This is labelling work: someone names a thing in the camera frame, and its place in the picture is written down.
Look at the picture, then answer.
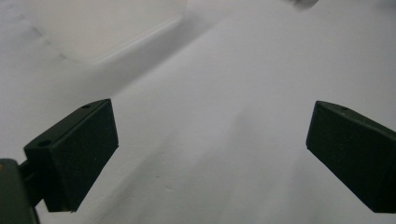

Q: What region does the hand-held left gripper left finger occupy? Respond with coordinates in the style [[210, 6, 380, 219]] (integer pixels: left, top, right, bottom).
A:
[[19, 98, 120, 214]]

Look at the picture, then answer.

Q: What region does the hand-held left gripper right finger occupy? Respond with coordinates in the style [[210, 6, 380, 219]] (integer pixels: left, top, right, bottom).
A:
[[305, 100, 396, 215]]

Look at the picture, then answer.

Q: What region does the white tray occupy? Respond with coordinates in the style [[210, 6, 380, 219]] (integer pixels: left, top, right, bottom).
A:
[[18, 0, 190, 65]]

